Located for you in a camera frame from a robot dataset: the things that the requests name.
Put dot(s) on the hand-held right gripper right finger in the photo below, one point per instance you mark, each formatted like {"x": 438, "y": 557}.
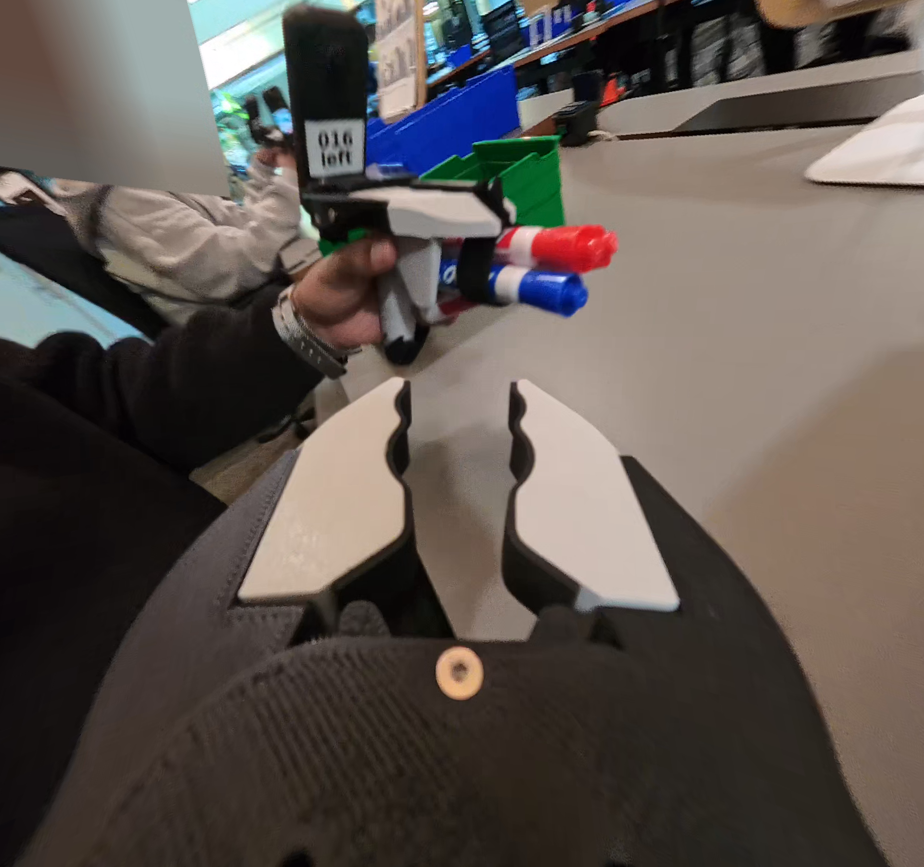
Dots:
{"x": 585, "y": 520}

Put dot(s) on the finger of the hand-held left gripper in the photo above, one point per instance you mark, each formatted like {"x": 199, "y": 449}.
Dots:
{"x": 440, "y": 214}

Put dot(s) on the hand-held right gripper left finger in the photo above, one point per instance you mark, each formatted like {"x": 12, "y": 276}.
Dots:
{"x": 332, "y": 513}

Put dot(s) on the green plastic bin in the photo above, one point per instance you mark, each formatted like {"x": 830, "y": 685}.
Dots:
{"x": 534, "y": 188}

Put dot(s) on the blue dry erase marker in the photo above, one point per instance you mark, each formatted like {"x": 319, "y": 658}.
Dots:
{"x": 548, "y": 293}

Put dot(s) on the person's left forearm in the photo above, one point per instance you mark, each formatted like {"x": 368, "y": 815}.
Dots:
{"x": 180, "y": 383}

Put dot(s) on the white desk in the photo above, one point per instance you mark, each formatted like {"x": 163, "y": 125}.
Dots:
{"x": 722, "y": 340}

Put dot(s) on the person's left hand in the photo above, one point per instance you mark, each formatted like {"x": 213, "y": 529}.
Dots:
{"x": 346, "y": 297}

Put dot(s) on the wooden board with paper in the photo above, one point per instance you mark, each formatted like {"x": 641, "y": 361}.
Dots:
{"x": 397, "y": 30}

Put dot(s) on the blue plastic bin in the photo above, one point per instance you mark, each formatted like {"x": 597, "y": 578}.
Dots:
{"x": 462, "y": 123}

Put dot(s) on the black power adapter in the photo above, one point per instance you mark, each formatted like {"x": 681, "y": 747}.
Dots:
{"x": 576, "y": 120}

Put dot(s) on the white lamp stand base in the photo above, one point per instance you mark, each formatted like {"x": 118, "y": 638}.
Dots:
{"x": 881, "y": 152}

